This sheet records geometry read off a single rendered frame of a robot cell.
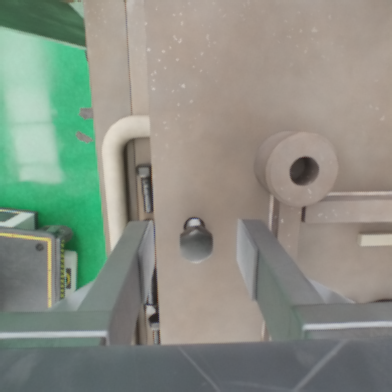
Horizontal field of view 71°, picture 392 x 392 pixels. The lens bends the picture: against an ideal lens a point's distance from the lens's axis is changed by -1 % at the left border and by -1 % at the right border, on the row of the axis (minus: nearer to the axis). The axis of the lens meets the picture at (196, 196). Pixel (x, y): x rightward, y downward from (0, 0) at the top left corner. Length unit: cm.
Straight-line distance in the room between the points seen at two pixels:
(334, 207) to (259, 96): 8
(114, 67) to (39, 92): 142
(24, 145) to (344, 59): 168
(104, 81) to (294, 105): 20
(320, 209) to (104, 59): 25
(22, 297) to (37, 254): 26
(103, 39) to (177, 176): 19
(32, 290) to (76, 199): 51
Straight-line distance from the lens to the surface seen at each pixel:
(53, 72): 170
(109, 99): 31
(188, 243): 15
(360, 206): 19
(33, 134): 174
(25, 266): 159
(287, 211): 17
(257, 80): 18
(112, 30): 32
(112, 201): 30
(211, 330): 22
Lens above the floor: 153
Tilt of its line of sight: 75 degrees down
